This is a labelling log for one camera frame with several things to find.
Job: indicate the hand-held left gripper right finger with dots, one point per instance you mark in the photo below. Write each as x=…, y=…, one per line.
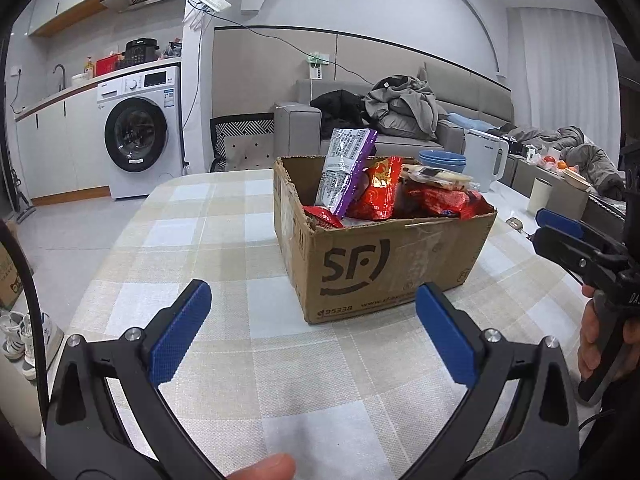
x=445, y=332

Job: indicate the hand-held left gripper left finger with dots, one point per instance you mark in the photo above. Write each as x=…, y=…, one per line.
x=182, y=332

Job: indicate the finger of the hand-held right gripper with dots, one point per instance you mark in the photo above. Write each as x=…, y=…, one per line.
x=565, y=252
x=557, y=220

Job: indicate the brown cardboard box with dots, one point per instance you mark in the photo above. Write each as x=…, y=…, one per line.
x=380, y=270

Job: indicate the small shiny red packet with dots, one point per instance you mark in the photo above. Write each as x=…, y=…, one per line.
x=445, y=202

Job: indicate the clear cracker packet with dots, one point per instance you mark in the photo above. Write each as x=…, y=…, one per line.
x=445, y=177

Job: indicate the red cookie packet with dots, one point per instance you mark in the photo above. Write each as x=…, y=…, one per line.
x=380, y=187

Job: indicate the purple and white snack packet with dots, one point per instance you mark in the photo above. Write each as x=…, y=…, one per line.
x=340, y=170

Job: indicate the person's right forearm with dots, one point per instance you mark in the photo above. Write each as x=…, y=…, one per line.
x=625, y=405

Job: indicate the person's right hand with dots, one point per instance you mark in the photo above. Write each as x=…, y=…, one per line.
x=590, y=330

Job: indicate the person's left hand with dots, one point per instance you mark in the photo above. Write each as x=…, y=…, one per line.
x=265, y=467

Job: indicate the cream cup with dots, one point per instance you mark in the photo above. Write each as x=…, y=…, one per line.
x=539, y=197

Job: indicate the beige food container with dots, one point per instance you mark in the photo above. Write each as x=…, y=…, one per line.
x=575, y=180

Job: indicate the white marble coffee table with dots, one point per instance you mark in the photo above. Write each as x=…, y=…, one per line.
x=515, y=205

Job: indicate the grey coat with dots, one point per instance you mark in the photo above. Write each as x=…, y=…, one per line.
x=590, y=155

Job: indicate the black box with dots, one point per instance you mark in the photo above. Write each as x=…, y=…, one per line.
x=522, y=149

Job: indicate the white electric kettle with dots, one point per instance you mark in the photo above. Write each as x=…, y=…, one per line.
x=482, y=160

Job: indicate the light blue pillow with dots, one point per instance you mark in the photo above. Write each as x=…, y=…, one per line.
x=467, y=121

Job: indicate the white sneaker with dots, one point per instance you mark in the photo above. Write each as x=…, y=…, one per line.
x=12, y=335
x=47, y=340

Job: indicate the white curtain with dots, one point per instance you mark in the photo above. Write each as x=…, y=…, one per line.
x=560, y=70

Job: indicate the clear plastic bottle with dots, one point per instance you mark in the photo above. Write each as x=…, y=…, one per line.
x=186, y=167

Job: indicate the red and white snack bag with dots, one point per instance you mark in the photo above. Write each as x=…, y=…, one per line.
x=322, y=215

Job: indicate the printed cardboard box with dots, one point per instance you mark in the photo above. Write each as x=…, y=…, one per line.
x=10, y=280

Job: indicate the grey clothes pile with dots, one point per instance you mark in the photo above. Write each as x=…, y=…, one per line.
x=405, y=105

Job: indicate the patterned black and white chair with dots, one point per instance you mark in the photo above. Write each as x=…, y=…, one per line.
x=245, y=150

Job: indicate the upright floor cleaner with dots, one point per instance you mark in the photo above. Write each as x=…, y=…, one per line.
x=24, y=208

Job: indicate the white washing machine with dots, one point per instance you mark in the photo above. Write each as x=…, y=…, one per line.
x=135, y=132

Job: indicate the white kitchen counter cabinet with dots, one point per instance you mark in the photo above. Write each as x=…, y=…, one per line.
x=55, y=145

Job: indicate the grey sofa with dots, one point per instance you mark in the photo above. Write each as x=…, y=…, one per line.
x=295, y=130

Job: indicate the black jacket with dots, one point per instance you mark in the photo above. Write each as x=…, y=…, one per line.
x=340, y=107

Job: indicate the red box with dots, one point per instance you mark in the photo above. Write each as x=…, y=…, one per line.
x=108, y=66

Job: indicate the yellow bottle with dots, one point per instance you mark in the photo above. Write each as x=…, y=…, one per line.
x=89, y=67

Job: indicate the dark kitchen faucet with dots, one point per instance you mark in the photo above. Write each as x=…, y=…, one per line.
x=63, y=77

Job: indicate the black pressure cooker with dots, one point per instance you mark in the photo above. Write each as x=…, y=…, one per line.
x=140, y=52

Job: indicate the wall socket with charger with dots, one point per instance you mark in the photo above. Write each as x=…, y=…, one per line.
x=315, y=67

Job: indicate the white wall router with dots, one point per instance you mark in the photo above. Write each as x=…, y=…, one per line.
x=215, y=2

